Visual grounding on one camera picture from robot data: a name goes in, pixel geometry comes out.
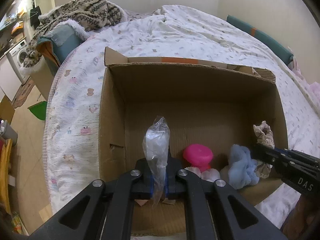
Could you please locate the brown patterned knit blanket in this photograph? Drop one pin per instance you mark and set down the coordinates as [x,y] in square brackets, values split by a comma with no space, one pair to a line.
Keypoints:
[82,10]

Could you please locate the grey waste bin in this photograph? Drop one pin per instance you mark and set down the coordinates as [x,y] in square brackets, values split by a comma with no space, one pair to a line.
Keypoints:
[10,132]

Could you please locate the person's right hand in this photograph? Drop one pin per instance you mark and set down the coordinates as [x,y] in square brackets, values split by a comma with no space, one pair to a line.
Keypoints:
[296,215]

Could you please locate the patterned floor rug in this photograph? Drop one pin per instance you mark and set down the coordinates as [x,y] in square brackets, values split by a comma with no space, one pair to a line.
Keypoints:
[23,92]

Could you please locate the pink cloth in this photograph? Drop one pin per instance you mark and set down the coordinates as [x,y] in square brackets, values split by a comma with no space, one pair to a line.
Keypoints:
[312,90]

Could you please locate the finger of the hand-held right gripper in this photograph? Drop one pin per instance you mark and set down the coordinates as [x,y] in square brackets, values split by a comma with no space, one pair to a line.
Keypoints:
[266,153]
[297,155]

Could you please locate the clear plastic bag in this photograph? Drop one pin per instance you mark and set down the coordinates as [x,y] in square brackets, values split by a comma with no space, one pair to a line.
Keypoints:
[156,140]

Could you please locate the pink rubber toy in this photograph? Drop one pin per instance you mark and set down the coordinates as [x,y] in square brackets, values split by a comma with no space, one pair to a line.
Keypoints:
[197,155]

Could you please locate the teal bolster pillow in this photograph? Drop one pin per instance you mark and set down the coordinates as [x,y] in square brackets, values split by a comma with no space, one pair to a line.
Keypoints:
[262,37]

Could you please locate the brown cardboard box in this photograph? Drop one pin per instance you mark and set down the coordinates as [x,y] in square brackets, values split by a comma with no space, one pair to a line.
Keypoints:
[200,97]

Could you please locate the black hanging garment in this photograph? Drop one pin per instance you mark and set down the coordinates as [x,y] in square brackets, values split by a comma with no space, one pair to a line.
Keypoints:
[35,15]

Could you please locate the beige armchair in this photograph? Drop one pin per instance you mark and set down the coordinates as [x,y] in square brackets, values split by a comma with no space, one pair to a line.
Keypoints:
[42,80]

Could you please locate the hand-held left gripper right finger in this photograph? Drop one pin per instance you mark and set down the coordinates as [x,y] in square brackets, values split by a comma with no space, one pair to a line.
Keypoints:
[172,187]

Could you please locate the white washing machine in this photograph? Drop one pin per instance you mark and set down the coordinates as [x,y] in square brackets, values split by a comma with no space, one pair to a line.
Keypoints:
[21,55]

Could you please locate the teal cushion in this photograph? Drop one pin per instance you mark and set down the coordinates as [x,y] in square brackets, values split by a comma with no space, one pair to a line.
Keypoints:
[65,42]

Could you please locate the white kitchen cabinet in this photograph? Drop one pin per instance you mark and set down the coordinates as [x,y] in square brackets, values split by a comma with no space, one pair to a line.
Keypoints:
[7,80]

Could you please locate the light blue fluffy scrunchie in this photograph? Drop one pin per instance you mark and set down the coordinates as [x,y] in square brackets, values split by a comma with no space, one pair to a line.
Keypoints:
[240,165]

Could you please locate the yellow wooden stool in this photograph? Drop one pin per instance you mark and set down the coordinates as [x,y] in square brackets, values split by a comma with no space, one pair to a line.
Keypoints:
[6,160]

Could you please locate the beige lace scrunchie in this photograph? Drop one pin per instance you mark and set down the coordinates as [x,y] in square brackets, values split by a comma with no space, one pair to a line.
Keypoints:
[265,130]

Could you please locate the flat cardboard piece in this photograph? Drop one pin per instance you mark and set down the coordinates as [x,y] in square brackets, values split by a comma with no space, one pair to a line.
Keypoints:
[6,110]

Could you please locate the green dustpan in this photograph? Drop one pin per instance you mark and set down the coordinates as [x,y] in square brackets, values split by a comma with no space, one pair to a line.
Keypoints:
[40,110]

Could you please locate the white printed bed blanket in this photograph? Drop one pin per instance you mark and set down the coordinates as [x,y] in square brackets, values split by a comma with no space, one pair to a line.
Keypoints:
[82,105]

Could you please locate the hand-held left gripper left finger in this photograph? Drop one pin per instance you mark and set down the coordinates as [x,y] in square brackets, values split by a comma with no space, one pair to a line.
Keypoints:
[143,187]

